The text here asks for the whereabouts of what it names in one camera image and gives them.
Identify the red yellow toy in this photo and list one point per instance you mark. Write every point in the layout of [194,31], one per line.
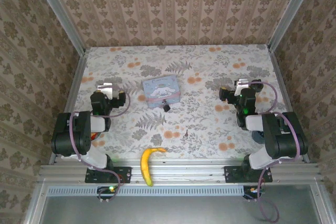
[93,137]

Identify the grey metal shelf panel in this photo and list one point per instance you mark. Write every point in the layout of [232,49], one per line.
[170,211]

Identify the left controller board green light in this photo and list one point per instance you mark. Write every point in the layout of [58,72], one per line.
[105,191]

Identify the aluminium left corner post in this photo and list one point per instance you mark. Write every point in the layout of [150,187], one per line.
[59,14]

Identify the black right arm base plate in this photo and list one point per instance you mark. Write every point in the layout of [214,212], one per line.
[229,174]

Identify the aluminium right side rail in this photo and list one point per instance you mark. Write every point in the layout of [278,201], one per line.
[279,77]

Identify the right controller board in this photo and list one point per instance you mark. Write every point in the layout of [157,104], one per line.
[252,191]

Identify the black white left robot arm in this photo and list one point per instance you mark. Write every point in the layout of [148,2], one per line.
[68,134]

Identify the light blue cartoon pouch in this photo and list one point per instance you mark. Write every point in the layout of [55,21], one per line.
[160,90]

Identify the aluminium left side rail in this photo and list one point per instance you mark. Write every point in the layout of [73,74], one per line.
[76,82]

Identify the yellow banana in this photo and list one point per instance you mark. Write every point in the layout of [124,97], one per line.
[145,166]

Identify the aluminium corner post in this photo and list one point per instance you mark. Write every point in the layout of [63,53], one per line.
[59,14]
[291,11]

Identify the aluminium right corner post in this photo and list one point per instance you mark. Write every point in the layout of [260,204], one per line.
[291,11]

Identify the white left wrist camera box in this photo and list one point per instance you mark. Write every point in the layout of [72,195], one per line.
[106,89]

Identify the aluminium front frame rail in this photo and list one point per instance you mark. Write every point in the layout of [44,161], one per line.
[183,174]

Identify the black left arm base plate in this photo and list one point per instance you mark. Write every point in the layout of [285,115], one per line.
[126,174]

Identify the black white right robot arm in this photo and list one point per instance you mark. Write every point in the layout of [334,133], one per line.
[283,134]

